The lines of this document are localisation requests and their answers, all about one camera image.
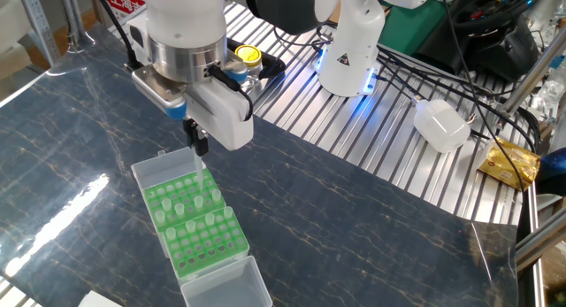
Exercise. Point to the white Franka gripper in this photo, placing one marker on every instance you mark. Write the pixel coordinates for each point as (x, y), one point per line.
(225, 117)

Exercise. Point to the large translucent pipette tip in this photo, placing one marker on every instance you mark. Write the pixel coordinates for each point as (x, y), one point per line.
(198, 203)
(190, 226)
(198, 174)
(216, 195)
(227, 212)
(179, 209)
(209, 218)
(170, 233)
(165, 204)
(159, 216)

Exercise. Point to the translucent tip box green rack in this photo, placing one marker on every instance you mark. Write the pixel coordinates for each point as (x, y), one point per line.
(155, 165)
(230, 289)

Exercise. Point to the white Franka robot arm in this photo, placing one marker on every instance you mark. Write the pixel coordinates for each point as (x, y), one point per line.
(185, 15)

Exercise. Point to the glass jar gold lid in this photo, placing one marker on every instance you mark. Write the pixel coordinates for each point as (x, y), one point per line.
(248, 55)

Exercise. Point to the red white printed box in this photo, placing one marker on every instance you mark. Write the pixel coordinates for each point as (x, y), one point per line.
(126, 2)

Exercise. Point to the brown cardboard sheet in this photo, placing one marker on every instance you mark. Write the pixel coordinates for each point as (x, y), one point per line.
(334, 13)

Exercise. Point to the white paper sheet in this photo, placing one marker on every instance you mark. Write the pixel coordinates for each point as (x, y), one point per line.
(99, 301)

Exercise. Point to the dark marble pattern mat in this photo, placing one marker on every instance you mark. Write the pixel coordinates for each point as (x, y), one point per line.
(398, 254)

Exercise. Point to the green cloth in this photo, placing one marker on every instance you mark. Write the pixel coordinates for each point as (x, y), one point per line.
(411, 28)

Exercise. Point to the white plastic bottle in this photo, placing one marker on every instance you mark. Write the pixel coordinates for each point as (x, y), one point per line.
(442, 125)

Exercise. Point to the gold foil packet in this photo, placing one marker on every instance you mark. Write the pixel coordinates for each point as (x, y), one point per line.
(508, 165)

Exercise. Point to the black racing wheel controller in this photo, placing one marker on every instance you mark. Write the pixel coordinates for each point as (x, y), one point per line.
(508, 50)

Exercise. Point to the dark blue round object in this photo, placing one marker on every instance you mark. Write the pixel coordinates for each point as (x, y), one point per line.
(552, 170)

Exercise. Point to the silver wrist camera blue caps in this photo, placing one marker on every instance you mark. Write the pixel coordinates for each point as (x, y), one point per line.
(157, 88)

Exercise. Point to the grey slotted angle post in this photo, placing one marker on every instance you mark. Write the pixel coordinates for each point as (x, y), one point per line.
(37, 28)

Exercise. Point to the aluminium frame post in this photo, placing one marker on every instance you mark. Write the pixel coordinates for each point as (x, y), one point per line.
(535, 74)

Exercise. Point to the aluminium frame rail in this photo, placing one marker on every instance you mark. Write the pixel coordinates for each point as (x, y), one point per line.
(539, 245)

